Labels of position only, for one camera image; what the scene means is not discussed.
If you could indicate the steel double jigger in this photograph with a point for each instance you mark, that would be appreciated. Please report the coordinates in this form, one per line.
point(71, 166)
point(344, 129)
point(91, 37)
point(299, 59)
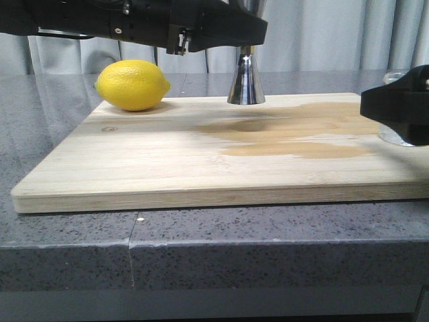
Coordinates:
point(246, 88)

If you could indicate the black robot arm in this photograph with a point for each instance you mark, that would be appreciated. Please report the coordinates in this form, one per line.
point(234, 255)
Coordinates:
point(62, 19)

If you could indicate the grey curtain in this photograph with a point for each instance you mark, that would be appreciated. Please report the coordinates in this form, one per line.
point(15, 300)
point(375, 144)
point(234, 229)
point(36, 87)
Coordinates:
point(301, 36)

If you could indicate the light wooden cutting board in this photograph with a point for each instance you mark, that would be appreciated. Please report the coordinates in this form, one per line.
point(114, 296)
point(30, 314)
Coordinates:
point(202, 151)

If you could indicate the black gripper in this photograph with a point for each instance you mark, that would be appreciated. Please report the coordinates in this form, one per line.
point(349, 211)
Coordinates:
point(178, 26)

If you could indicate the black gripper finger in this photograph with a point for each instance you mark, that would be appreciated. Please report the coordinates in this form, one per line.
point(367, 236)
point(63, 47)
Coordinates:
point(401, 106)

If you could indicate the clear glass beaker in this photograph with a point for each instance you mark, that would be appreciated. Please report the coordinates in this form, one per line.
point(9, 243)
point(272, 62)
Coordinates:
point(386, 133)

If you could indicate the yellow lemon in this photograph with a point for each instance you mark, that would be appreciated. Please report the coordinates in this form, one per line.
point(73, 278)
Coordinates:
point(132, 85)

